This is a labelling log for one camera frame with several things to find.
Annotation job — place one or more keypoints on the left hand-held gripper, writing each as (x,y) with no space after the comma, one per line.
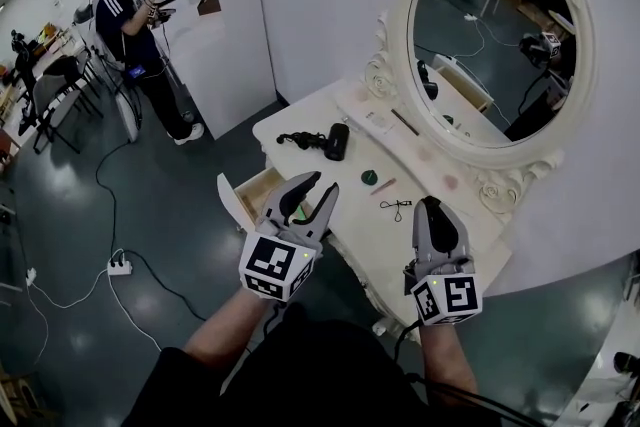
(272,262)

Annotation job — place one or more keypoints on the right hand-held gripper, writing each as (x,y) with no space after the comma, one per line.
(450,295)

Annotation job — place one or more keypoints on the small green object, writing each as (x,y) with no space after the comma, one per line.
(300,214)

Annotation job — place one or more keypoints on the white table drawer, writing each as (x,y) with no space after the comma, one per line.
(250,195)

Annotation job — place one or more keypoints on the person's right forearm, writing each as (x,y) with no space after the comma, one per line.
(445,355)

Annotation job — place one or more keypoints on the person's left forearm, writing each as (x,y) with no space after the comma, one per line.
(225,330)

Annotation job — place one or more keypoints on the black eyelash curler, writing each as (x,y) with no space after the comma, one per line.
(398,204)

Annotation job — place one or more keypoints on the white dressing table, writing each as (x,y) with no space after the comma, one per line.
(355,220)

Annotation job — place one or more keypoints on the pink round pad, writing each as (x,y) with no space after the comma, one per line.
(452,181)

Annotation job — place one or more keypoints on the pink slim stick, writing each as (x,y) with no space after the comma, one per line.
(383,187)

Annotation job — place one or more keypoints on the green round compact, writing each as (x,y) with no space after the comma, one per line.
(369,177)

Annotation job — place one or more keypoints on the black hair dryer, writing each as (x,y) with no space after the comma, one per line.
(337,142)

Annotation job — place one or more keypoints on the dark slim pencil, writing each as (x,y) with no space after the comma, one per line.
(405,122)

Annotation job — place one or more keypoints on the white card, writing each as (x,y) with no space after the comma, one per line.
(380,122)

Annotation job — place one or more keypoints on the person's black shirt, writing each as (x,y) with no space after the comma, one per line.
(325,375)

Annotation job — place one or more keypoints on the white ornate oval mirror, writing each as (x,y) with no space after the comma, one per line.
(475,65)

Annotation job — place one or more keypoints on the white power strip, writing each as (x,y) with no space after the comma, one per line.
(120,265)

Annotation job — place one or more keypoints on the brown box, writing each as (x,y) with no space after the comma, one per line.
(209,4)

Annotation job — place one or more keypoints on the black metal chair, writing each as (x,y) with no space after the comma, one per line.
(90,75)
(57,110)

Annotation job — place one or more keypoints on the black tripod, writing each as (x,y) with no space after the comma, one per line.
(24,65)

